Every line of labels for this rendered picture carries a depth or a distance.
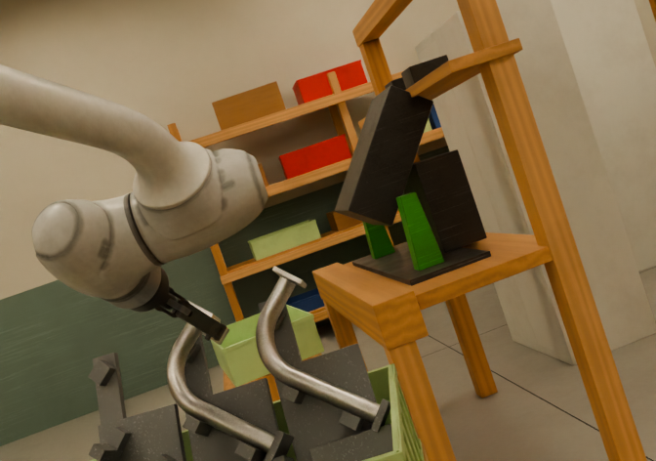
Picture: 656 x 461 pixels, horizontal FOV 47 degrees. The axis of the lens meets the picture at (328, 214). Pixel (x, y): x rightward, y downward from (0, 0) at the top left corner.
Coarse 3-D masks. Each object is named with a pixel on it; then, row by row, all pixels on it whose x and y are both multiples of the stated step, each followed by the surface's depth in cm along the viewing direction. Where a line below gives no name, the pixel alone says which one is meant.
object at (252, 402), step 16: (192, 352) 128; (192, 368) 129; (192, 384) 128; (208, 384) 128; (256, 384) 126; (208, 400) 127; (224, 400) 126; (240, 400) 125; (256, 400) 125; (240, 416) 124; (256, 416) 124; (272, 416) 123; (192, 432) 125; (272, 432) 122; (192, 448) 124; (208, 448) 123; (224, 448) 123
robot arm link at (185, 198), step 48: (0, 96) 73; (48, 96) 76; (96, 96) 81; (96, 144) 81; (144, 144) 83; (192, 144) 92; (144, 192) 88; (192, 192) 88; (240, 192) 91; (144, 240) 91; (192, 240) 92
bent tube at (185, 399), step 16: (192, 304) 128; (192, 336) 127; (176, 352) 126; (176, 368) 125; (176, 384) 124; (176, 400) 123; (192, 400) 122; (192, 416) 122; (208, 416) 120; (224, 416) 120; (224, 432) 120; (240, 432) 118; (256, 432) 118
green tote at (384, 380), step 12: (372, 372) 134; (384, 372) 134; (396, 372) 133; (372, 384) 134; (384, 384) 134; (396, 384) 123; (384, 396) 134; (396, 396) 116; (276, 408) 135; (396, 408) 110; (396, 420) 105; (408, 420) 122; (288, 432) 135; (396, 432) 100; (408, 432) 114; (396, 444) 96; (408, 444) 106; (420, 444) 130; (192, 456) 137; (288, 456) 136; (384, 456) 93; (396, 456) 93; (408, 456) 104; (420, 456) 122
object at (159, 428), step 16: (96, 368) 130; (112, 368) 130; (96, 384) 132; (112, 384) 131; (112, 400) 130; (112, 416) 129; (144, 416) 127; (160, 416) 126; (176, 416) 126; (144, 432) 126; (160, 432) 126; (176, 432) 125; (128, 448) 127; (144, 448) 126; (160, 448) 125; (176, 448) 124
